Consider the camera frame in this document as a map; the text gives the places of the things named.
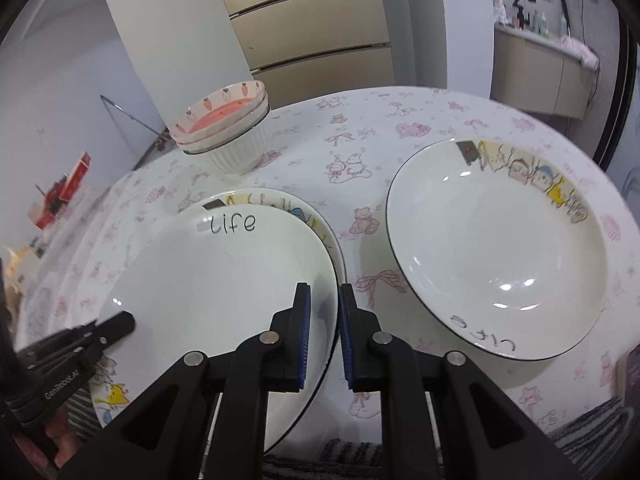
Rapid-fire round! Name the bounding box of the pink towel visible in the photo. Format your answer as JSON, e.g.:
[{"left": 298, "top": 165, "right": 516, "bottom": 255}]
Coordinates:
[{"left": 556, "top": 35, "right": 601, "bottom": 69}]

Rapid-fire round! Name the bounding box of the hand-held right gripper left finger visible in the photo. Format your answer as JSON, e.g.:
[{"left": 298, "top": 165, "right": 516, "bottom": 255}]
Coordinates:
[{"left": 60, "top": 282, "right": 312, "bottom": 480}]

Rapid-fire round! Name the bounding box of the red cardboard box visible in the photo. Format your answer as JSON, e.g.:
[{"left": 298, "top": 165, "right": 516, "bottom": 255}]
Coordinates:
[{"left": 27, "top": 151, "right": 94, "bottom": 231}]

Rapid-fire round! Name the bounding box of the black door frame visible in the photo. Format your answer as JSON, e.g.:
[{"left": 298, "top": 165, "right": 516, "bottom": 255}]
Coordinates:
[{"left": 594, "top": 22, "right": 640, "bottom": 172}]

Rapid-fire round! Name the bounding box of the beige sink cabinet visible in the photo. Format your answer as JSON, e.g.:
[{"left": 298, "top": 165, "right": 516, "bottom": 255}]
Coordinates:
[{"left": 490, "top": 22, "right": 599, "bottom": 121}]

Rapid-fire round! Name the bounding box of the person's left hand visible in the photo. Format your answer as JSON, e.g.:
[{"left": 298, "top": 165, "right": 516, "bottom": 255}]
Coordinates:
[{"left": 15, "top": 406, "right": 82, "bottom": 476}]

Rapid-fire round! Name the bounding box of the black faucet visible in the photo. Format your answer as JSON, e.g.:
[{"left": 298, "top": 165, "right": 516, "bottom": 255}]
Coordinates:
[{"left": 514, "top": 0, "right": 537, "bottom": 29}]

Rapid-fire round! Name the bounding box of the black hanging cable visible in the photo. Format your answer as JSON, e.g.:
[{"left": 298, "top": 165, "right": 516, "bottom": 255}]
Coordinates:
[{"left": 579, "top": 0, "right": 602, "bottom": 107}]

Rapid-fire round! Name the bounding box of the white cartoon print plate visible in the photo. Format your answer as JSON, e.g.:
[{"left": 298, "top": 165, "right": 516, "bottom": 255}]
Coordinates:
[
  {"left": 200, "top": 187, "right": 347, "bottom": 291},
  {"left": 90, "top": 203, "right": 338, "bottom": 456},
  {"left": 386, "top": 138, "right": 608, "bottom": 362}
]

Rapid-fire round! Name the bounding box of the dark brown object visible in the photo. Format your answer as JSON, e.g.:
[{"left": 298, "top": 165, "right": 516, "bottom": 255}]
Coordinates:
[{"left": 614, "top": 342, "right": 640, "bottom": 403}]

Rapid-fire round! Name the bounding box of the white ribbed black-rimmed bowl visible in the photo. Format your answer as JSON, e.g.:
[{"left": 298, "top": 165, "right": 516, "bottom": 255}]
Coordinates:
[{"left": 181, "top": 110, "right": 273, "bottom": 176}]

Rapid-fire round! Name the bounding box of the metal folding frame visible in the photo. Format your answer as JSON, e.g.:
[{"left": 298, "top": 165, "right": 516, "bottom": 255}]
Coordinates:
[{"left": 100, "top": 95, "right": 171, "bottom": 171}]

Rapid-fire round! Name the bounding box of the pink strawberry bunny bowl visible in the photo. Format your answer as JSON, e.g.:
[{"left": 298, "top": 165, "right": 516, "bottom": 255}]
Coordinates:
[
  {"left": 169, "top": 80, "right": 267, "bottom": 142},
  {"left": 172, "top": 91, "right": 271, "bottom": 152}
]

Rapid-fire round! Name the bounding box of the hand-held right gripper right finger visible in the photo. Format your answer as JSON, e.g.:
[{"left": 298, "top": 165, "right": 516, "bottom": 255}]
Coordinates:
[{"left": 337, "top": 284, "right": 583, "bottom": 480}]

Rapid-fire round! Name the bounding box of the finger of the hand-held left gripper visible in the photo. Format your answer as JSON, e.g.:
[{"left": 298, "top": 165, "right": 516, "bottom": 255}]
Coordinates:
[
  {"left": 15, "top": 311, "right": 137, "bottom": 358},
  {"left": 17, "top": 342, "right": 103, "bottom": 378}
]

